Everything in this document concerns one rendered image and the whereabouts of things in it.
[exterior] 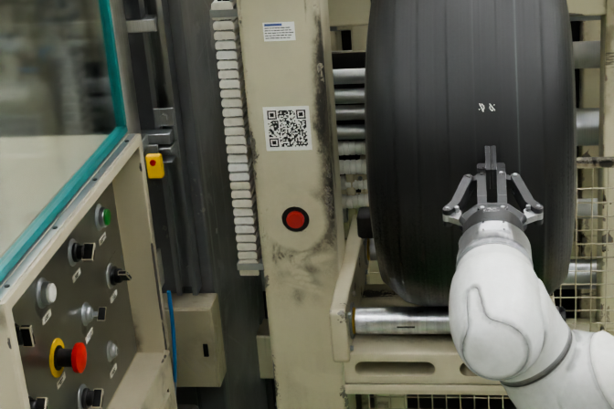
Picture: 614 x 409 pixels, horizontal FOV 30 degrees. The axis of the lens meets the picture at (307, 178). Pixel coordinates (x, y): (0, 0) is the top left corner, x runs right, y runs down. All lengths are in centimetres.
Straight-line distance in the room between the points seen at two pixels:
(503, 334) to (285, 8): 75
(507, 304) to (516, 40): 52
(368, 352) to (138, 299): 38
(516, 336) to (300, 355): 84
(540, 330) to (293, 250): 75
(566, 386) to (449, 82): 51
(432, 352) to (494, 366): 64
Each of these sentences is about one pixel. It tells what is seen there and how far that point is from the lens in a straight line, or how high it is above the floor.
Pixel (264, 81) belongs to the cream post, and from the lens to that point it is 183.
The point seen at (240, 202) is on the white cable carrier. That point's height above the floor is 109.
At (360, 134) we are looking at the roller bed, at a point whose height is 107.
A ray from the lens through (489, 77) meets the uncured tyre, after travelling 163.
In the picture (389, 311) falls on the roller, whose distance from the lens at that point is 189.
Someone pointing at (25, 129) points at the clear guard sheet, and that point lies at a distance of 140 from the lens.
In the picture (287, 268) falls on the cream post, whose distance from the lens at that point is 194.
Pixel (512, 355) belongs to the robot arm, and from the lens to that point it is 124.
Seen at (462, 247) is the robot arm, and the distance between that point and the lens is 137.
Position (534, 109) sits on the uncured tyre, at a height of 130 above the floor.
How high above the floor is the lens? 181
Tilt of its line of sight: 21 degrees down
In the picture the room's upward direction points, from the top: 5 degrees counter-clockwise
